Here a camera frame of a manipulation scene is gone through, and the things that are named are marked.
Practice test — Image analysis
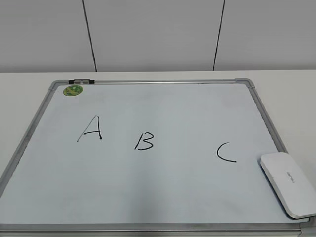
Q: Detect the white whiteboard eraser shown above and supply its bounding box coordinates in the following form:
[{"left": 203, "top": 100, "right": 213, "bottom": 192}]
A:
[{"left": 260, "top": 152, "right": 316, "bottom": 219}]

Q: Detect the green round magnet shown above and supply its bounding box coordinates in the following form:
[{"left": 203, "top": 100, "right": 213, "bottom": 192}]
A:
[{"left": 63, "top": 84, "right": 83, "bottom": 97}]

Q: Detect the black metal hanging clip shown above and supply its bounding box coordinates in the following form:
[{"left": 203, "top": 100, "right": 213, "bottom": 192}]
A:
[{"left": 68, "top": 79, "right": 95, "bottom": 84}]

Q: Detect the white board with aluminium frame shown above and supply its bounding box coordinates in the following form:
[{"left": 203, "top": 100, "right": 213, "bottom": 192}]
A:
[{"left": 0, "top": 79, "right": 316, "bottom": 236}]

